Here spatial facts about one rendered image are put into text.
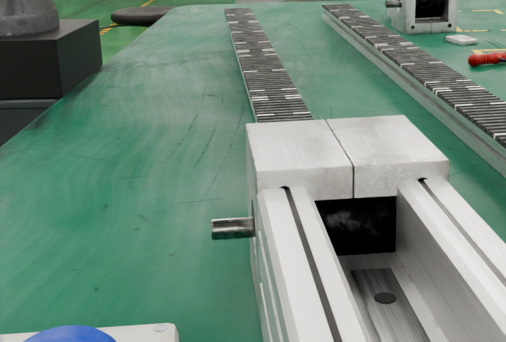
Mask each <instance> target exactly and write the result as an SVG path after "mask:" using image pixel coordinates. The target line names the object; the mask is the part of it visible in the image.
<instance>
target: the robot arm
mask: <svg viewBox="0 0 506 342"><path fill-rule="evenodd" d="M58 28H59V13H58V10H57V8H56V5H55V3H54V0H0V37H7V36H16V35H30V34H35V33H40V32H48V31H51V30H55V29H58Z"/></svg>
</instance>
